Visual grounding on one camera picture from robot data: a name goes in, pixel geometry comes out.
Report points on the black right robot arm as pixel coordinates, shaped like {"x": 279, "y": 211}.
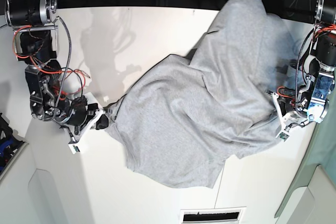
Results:
{"x": 56, "y": 92}

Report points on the grey t-shirt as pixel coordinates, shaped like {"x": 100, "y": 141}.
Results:
{"x": 184, "y": 118}

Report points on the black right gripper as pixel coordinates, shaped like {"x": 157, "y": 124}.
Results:
{"x": 79, "y": 112}

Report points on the white floor vent grille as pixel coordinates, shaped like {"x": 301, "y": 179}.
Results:
{"x": 217, "y": 215}

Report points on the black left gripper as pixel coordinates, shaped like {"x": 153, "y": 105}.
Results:
{"x": 287, "y": 103}

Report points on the black round floor object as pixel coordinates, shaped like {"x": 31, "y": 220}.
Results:
{"x": 274, "y": 6}

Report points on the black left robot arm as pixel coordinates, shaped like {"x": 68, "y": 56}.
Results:
{"x": 314, "y": 77}

